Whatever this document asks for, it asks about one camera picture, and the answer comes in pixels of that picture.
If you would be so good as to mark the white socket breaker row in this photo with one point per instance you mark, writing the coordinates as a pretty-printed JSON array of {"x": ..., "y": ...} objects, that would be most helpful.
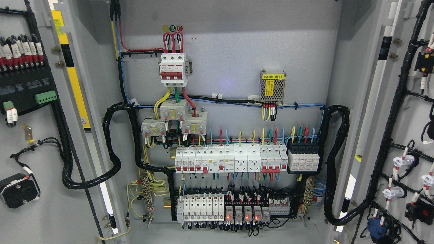
[{"x": 231, "y": 158}]

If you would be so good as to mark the red white main breaker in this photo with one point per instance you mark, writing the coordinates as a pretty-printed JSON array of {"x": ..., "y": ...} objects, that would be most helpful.
[{"x": 174, "y": 70}]

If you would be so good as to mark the grey current transformer left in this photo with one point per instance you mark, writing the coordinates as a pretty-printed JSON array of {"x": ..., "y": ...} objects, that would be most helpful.
[{"x": 154, "y": 127}]

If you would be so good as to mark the grey current transformer top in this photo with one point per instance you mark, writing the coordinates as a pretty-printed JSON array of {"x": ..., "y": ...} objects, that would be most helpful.
[{"x": 172, "y": 110}]

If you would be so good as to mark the grey cabinet door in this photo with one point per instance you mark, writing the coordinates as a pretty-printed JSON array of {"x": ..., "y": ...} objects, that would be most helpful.
[
  {"x": 386, "y": 152},
  {"x": 60, "y": 215}
]

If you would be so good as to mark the black digital power meter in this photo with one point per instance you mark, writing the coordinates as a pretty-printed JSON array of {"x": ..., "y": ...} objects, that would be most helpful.
[{"x": 27, "y": 88}]

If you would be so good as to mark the metal mesh power supply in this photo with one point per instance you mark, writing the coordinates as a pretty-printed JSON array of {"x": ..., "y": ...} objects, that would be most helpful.
[{"x": 272, "y": 85}]

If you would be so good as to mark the lower white breaker row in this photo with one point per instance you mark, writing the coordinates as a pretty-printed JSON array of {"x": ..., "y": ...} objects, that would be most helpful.
[{"x": 201, "y": 208}]

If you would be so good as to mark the grey current transformer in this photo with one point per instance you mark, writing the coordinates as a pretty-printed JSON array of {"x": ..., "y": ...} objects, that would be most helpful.
[
  {"x": 195, "y": 125},
  {"x": 154, "y": 127},
  {"x": 172, "y": 110}
]

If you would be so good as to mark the relay row with red leds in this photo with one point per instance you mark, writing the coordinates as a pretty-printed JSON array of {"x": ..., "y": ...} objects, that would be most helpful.
[{"x": 238, "y": 215}]

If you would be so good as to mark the black surge protector block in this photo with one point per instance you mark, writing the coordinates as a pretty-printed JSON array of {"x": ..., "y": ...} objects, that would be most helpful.
[{"x": 303, "y": 157}]

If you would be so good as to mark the grey current transformer right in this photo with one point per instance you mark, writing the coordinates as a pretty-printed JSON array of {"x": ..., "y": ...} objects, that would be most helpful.
[{"x": 195, "y": 125}]

